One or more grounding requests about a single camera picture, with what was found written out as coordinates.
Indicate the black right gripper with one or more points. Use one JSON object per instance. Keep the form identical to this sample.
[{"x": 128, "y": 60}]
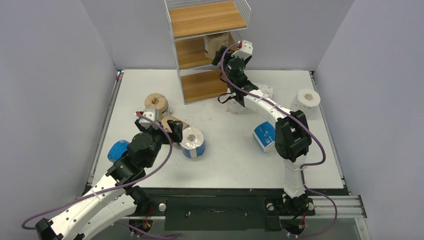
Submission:
[{"x": 224, "y": 55}]

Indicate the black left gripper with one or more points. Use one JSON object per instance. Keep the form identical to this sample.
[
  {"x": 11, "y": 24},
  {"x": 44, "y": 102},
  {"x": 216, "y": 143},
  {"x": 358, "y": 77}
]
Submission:
[{"x": 176, "y": 129}]

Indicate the brown paper roll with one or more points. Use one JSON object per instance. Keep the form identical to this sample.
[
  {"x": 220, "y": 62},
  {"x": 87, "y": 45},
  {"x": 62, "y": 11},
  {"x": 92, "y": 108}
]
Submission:
[{"x": 214, "y": 42}]

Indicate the blue white roll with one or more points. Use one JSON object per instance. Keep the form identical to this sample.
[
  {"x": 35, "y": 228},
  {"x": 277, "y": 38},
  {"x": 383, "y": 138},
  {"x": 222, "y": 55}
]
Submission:
[
  {"x": 265, "y": 136},
  {"x": 193, "y": 142}
]

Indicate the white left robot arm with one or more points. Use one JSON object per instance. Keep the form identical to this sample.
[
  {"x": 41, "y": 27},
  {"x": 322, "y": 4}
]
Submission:
[{"x": 116, "y": 194}]

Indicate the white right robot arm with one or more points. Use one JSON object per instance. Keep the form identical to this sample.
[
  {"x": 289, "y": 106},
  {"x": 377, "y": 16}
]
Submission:
[{"x": 292, "y": 138}]

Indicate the brown cartoon printed roll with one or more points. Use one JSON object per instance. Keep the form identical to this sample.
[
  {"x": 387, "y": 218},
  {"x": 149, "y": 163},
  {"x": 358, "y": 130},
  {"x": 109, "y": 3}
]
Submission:
[{"x": 166, "y": 126}]

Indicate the brown roll back left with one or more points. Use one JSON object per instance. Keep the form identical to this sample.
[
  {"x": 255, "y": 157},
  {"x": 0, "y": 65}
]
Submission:
[{"x": 159, "y": 102}]

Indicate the white dotted roll upright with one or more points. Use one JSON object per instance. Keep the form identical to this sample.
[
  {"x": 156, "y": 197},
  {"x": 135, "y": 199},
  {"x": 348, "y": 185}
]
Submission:
[{"x": 234, "y": 107}]

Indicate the white dotted roll lying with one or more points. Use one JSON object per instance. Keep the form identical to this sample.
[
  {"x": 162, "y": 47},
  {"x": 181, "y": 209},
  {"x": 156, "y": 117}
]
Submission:
[{"x": 267, "y": 90}]

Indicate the blue roll left edge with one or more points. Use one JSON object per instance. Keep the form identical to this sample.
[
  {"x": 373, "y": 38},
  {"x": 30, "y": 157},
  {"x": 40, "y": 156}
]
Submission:
[{"x": 117, "y": 150}]

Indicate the blue white wrapped roll lying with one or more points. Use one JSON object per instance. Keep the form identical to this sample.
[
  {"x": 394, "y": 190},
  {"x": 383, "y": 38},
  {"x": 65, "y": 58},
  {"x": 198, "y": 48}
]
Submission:
[{"x": 265, "y": 136}]

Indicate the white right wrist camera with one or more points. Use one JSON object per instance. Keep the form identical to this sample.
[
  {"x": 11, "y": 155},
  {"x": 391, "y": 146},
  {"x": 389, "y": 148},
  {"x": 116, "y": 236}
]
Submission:
[{"x": 244, "y": 50}]

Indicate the white wire wooden shelf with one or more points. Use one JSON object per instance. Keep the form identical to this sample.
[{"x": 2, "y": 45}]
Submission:
[{"x": 189, "y": 22}]

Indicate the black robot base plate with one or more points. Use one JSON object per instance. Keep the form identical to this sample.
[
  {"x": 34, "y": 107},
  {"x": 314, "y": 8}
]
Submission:
[{"x": 214, "y": 209}]

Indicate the white roll near right wall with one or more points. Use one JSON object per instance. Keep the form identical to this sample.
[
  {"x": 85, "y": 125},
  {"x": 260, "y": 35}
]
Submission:
[{"x": 308, "y": 101}]

